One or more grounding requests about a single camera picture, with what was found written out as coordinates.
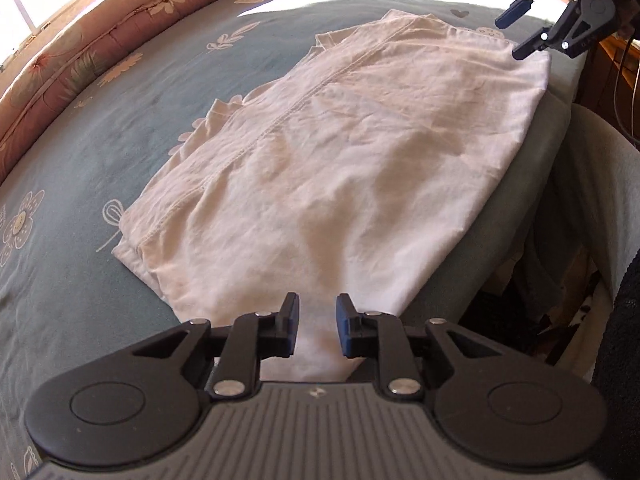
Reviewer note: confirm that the person's black fleece jacket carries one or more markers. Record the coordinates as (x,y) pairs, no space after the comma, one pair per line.
(627,360)

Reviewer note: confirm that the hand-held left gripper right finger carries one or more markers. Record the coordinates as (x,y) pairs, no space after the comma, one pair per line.
(344,325)

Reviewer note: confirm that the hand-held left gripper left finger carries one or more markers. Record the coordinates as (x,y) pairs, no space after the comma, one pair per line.
(292,325)

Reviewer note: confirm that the pink floral quilt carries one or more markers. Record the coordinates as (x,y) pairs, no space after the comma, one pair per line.
(100,40)

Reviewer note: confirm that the white long-sleeve shirt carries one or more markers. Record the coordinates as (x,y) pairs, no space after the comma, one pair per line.
(350,160)

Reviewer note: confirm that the grey cloth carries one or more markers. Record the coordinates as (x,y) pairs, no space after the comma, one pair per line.
(590,185)

